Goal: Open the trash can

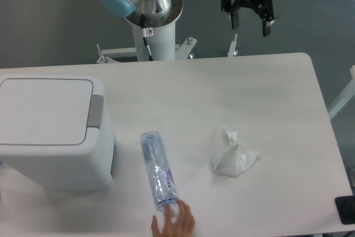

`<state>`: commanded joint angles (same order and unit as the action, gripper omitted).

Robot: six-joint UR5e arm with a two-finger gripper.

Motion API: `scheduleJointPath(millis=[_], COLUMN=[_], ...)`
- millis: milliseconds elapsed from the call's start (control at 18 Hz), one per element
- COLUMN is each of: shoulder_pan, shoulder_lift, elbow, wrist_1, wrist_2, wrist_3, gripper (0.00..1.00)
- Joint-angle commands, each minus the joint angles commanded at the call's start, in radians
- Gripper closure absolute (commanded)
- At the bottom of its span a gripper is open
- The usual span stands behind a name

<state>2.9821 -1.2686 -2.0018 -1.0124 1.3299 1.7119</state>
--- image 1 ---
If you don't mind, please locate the clear plastic water bottle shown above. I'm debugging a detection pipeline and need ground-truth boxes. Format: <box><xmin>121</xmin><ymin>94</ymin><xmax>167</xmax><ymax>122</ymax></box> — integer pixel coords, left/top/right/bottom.
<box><xmin>140</xmin><ymin>131</ymin><xmax>179</xmax><ymax>218</ymax></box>

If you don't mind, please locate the white trash can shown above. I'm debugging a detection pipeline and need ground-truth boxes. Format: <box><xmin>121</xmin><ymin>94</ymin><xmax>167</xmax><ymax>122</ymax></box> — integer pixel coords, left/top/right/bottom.
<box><xmin>1</xmin><ymin>73</ymin><xmax>115</xmax><ymax>190</ymax></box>

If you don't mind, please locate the white trash can lid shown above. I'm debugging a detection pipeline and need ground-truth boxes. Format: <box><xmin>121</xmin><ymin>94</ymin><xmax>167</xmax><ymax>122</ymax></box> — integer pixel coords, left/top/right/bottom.
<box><xmin>1</xmin><ymin>78</ymin><xmax>104</xmax><ymax>145</ymax></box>

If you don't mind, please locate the person's hand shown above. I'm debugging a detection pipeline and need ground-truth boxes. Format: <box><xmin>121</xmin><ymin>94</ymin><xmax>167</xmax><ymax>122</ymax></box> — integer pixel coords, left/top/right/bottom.
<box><xmin>151</xmin><ymin>199</ymin><xmax>195</xmax><ymax>236</ymax></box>

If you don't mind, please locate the crumpled white tissue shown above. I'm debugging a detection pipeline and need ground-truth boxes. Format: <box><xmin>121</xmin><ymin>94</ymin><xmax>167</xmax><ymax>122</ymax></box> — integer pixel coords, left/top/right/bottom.
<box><xmin>210</xmin><ymin>124</ymin><xmax>259</xmax><ymax>178</ymax></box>

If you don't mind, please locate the black device at table edge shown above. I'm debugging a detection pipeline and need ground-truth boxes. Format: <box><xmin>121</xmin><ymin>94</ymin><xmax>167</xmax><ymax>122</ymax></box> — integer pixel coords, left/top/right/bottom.
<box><xmin>334</xmin><ymin>195</ymin><xmax>354</xmax><ymax>225</ymax></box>

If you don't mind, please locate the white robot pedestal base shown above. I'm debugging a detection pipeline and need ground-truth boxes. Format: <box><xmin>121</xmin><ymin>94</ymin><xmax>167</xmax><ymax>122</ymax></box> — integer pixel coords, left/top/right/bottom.
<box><xmin>95</xmin><ymin>14</ymin><xmax>239</xmax><ymax>64</ymax></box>

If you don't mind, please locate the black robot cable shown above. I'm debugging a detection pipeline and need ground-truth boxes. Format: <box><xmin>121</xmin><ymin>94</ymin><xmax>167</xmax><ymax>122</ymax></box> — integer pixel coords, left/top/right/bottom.
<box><xmin>140</xmin><ymin>14</ymin><xmax>154</xmax><ymax>62</ymax></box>

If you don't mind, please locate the white frame bar right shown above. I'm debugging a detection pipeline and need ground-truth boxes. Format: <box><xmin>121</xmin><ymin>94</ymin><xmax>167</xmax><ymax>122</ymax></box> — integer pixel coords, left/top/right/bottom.
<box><xmin>328</xmin><ymin>66</ymin><xmax>354</xmax><ymax>120</ymax></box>

